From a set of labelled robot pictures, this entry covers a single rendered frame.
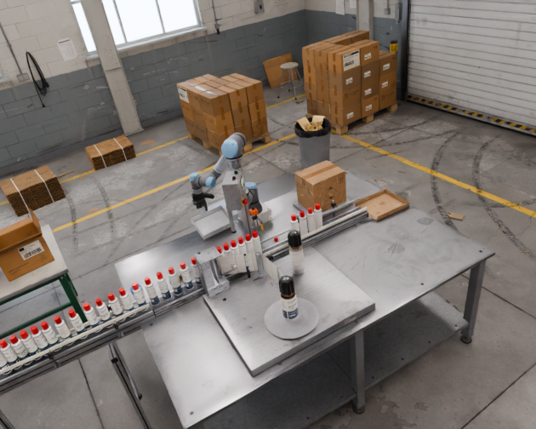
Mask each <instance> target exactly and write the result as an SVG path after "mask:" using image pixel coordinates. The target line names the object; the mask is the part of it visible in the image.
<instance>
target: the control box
mask: <svg viewBox="0 0 536 429"><path fill-rule="evenodd" d="M237 172H238V175H234V171H226V173H225V178H224V180H223V182H222V189H223V193H224V197H225V204H226V208H227V211H231V210H242V209H243V205H244V203H242V200H244V199H245V198H246V196H247V195H246V191H245V190H244V193H243V195H242V187H241V182H240V179H241V176H242V171H239V170H238V171H237ZM232 176H236V178H237V180H232Z"/></svg>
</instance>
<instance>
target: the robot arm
mask: <svg viewBox="0 0 536 429"><path fill-rule="evenodd" d="M245 145H246V138H245V136H244V135H243V134H241V133H235V134H233V135H232V136H230V137H229V138H228V139H227V140H225V141H224V143H223V144H222V146H221V151H222V153H223V155H222V156H221V158H220V160H219V161H218V162H217V163H216V164H215V166H214V168H213V169H212V170H211V172H209V173H208V174H207V175H206V176H200V175H199V173H197V172H195V173H191V174H190V175H189V177H190V182H191V187H192V190H193V193H192V194H191V195H192V202H194V203H193V204H194V205H196V208H197V209H198V212H200V214H206V215H207V213H208V206H207V203H206V200H205V198H211V199H214V194H211V193H204V192H203V189H202V187H203V186H205V187H214V186H215V184H216V180H217V179H218V178H219V177H220V176H221V175H222V173H223V171H224V170H225V168H226V167H227V166H228V164H230V169H231V171H232V166H235V165H237V164H238V165H240V166H241V168H242V160H241V157H242V149H243V147H245ZM242 176H243V180H244V185H245V191H246V195H247V200H248V208H249V209H251V208H256V209H257V210H258V213H261V212H262V210H263V209H262V205H261V204H260V202H259V195H258V189H257V188H258V187H257V185H256V184H255V183H253V182H246V183H245V179H244V174H243V169H242ZM257 215H258V214H257Z"/></svg>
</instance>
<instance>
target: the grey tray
mask: <svg viewBox="0 0 536 429"><path fill-rule="evenodd" d="M191 223H192V225H193V226H194V227H195V228H196V230H197V231H198V233H199V234H200V235H201V237H202V238H203V240H205V239H207V238H209V237H212V236H213V235H215V234H217V233H219V232H222V231H224V230H225V229H228V228H230V227H231V226H230V222H229V217H228V214H227V211H226V210H225V209H224V207H223V206H222V205H220V206H218V207H215V208H213V209H210V210H209V211H208V213H207V215H206V214H200V215H198V216H195V217H193V218H191Z"/></svg>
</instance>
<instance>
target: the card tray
mask: <svg viewBox="0 0 536 429"><path fill-rule="evenodd" d="M408 206H409V201H407V200H405V199H403V198H401V197H399V196H397V195H396V194H395V193H393V192H390V191H389V190H387V189H383V190H381V191H379V192H375V193H374V194H372V195H369V196H367V197H365V198H363V199H361V200H358V201H356V202H355V207H361V208H365V207H367V208H368V209H367V210H366V211H368V215H369V216H371V217H372V218H374V219H375V220H377V221H378V220H382V219H384V218H385V217H387V216H389V215H392V214H394V213H396V212H398V211H400V210H402V209H405V208H406V207H408Z"/></svg>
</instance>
